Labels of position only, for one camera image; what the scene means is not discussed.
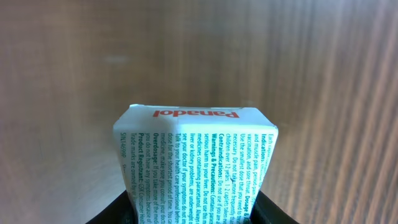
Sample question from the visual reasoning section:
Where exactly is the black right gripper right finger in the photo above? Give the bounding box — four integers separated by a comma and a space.
250, 191, 299, 224

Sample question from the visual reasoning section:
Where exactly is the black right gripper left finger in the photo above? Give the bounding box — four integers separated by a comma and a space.
86, 190, 137, 224

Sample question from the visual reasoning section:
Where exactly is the white green Panadol box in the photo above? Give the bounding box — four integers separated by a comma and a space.
113, 105, 278, 223

